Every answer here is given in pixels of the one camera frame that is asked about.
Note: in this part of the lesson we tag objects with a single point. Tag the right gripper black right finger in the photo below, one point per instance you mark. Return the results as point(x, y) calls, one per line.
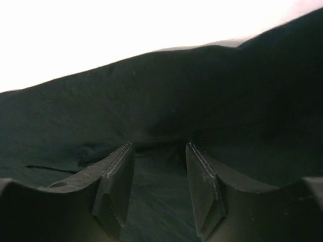
point(229, 206)

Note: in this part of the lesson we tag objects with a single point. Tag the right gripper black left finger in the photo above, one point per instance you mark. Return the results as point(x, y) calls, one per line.
point(91, 205)

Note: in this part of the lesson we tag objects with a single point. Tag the black t-shirt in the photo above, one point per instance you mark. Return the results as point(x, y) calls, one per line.
point(256, 108)

